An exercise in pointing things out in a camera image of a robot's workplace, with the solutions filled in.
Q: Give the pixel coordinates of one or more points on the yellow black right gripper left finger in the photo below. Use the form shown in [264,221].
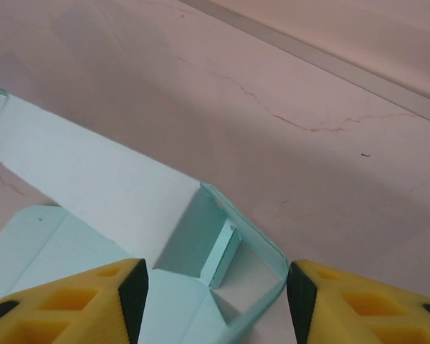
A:
[68,308]

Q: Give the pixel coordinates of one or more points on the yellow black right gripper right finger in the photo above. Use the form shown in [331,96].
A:
[365,308]

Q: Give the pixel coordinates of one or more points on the teal paper box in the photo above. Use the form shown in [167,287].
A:
[93,179]

